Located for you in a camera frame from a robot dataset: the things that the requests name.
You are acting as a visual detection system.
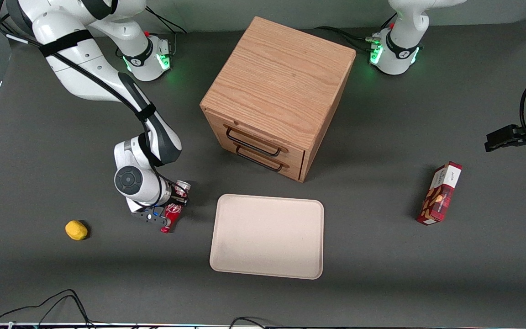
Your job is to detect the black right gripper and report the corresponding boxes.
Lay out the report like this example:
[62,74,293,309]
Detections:
[165,181,190,207]

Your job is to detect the red coke bottle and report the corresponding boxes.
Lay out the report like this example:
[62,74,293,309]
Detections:
[160,180,192,233]

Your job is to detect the beige plastic tray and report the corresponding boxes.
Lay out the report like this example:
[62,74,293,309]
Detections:
[210,194,325,280]

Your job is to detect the red cookie box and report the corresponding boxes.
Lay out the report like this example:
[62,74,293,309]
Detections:
[416,161,463,226]

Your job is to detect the yellow lemon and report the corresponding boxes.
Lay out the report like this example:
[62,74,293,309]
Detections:
[65,220,89,241]

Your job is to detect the wooden drawer cabinet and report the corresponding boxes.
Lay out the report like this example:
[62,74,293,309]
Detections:
[200,16,357,183]

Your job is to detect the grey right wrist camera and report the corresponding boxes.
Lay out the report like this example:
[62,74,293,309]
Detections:
[128,200,169,228]

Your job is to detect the black metal drawer handle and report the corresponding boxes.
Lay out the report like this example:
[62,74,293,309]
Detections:
[226,127,283,158]
[235,145,286,173]

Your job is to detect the black floor cable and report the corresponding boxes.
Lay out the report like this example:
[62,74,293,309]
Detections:
[228,316,269,329]
[0,289,95,328]

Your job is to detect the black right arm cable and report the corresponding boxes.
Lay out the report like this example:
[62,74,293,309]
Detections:
[0,0,189,208]

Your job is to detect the black right base cables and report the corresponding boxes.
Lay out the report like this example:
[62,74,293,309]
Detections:
[144,7,187,59]

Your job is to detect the black base cables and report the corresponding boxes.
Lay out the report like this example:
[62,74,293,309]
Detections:
[313,13,399,53]
[144,7,187,59]

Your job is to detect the black left base cables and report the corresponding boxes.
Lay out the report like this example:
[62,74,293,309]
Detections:
[313,13,399,53]

